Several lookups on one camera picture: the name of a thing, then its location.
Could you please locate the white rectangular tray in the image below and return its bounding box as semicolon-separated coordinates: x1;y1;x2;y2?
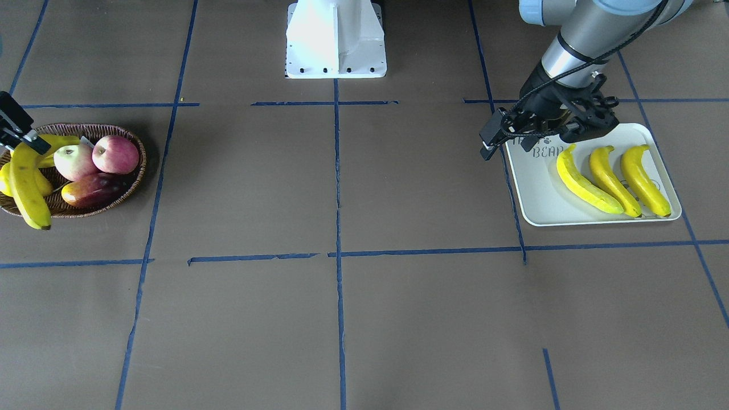
506;124;682;227

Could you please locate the brown wicker basket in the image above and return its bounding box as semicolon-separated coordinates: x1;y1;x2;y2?
2;124;148;218

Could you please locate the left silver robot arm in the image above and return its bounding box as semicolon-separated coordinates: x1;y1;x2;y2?
479;1;692;160

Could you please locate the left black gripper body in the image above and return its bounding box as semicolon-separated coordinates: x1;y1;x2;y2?
502;63;619;144

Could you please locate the red yellow mango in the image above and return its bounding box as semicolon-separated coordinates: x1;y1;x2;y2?
62;173;130;208

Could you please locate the pink red apple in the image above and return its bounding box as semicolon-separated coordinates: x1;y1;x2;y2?
92;135;139;175

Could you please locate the yellow starfruit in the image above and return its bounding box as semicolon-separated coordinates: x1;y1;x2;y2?
36;133;80;169

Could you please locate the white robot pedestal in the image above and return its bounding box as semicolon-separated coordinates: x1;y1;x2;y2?
285;1;388;79

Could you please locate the yellow lemon fruit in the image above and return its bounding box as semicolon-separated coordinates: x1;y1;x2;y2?
1;163;53;198

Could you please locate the yellow banana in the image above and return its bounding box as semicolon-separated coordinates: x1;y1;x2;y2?
555;143;624;215
9;145;52;231
589;145;642;218
620;143;672;218

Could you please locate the pale green apple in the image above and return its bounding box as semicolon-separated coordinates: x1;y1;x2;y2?
53;143;100;182

